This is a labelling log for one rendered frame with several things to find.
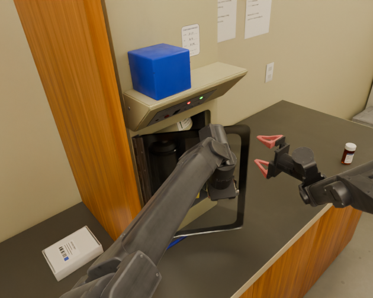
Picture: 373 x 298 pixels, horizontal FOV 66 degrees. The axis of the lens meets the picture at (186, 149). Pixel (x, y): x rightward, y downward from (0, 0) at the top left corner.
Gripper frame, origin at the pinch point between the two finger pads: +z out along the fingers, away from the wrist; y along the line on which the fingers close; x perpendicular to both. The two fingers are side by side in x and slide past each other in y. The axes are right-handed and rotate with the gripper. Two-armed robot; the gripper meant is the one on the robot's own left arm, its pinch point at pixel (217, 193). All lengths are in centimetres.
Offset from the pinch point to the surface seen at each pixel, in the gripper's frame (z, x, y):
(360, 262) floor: 130, 107, 10
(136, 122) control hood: -21.7, -18.9, -11.5
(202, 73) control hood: -22.2, -0.9, -24.9
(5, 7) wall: -28, -53, -53
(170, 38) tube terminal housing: -30.5, -8.5, -29.5
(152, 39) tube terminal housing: -32.4, -12.8, -27.2
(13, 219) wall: 29, -73, -12
